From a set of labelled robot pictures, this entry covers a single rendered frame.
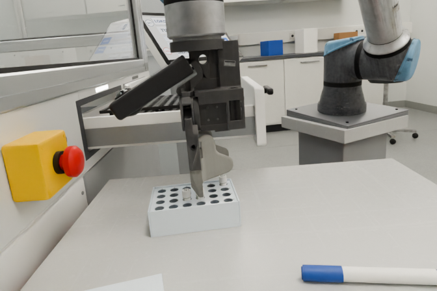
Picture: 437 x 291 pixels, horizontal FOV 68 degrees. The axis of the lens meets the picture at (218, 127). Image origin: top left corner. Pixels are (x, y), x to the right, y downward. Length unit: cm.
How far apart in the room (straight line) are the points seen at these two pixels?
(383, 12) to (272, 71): 295
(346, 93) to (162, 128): 64
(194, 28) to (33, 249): 35
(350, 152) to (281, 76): 284
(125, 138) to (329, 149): 66
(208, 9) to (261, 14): 412
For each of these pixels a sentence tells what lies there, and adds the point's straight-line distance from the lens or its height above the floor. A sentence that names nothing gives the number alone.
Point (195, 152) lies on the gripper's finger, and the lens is 41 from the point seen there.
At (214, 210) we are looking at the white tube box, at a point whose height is 79.
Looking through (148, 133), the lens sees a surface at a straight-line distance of 62.
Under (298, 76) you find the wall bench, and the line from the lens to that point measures 391.
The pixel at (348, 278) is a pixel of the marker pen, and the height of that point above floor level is 77.
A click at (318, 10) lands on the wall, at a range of 478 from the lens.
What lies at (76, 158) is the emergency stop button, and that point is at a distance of 44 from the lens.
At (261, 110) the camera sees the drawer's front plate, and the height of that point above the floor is 89.
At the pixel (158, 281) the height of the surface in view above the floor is 78.
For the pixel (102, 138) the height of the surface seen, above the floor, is 85.
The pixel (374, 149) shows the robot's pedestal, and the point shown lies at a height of 66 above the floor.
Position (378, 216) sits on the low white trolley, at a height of 76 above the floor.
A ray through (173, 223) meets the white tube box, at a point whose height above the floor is 78.
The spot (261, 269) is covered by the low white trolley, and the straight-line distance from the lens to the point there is 39.
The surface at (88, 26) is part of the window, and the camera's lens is 80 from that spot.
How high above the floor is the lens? 100
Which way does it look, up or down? 13 degrees down
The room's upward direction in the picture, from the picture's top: 4 degrees counter-clockwise
